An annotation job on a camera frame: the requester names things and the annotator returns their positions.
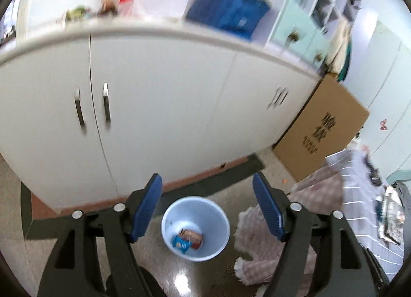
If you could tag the pink plaid table skirt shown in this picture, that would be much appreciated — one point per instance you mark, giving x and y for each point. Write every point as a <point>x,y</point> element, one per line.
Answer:
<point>260,230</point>

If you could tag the light blue trash bin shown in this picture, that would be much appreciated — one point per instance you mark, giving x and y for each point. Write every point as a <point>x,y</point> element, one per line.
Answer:
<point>201,217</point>

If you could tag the cream hanging jacket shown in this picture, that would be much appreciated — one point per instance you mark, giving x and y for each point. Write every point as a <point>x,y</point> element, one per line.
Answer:
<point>338,46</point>

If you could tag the grey checked tablecloth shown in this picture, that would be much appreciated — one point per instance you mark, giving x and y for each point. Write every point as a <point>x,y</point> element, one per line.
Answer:
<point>359,208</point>

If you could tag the small trash on counter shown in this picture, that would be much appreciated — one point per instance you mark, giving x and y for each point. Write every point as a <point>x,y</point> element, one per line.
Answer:
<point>81,13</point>

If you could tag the white wardrobe with butterflies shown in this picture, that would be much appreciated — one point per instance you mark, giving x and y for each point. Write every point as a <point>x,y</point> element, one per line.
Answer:
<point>379,78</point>

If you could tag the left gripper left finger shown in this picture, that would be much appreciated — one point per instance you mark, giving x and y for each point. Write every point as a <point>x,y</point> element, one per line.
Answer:
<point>93,257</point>

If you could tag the blue patterned bag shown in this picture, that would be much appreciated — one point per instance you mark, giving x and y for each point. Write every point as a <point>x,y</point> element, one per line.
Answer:
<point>238,17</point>

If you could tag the teal drawer unit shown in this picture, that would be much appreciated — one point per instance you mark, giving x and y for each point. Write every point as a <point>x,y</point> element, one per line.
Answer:
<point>299,27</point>

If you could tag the red brown snack bag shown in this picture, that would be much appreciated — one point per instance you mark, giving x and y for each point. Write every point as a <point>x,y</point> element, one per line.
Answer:
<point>193,237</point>

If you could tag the blue snack package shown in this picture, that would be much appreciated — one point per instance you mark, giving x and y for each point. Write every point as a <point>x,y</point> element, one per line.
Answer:
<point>181,244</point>

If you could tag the brown cardboard box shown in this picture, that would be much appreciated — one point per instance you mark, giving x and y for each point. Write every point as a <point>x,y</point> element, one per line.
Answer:
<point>325,126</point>

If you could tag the white long floor cabinet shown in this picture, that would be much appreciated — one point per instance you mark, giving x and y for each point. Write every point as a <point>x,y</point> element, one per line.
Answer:
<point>89,113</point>

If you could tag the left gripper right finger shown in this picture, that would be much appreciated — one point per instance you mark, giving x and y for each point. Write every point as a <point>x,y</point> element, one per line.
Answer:
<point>340,269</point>

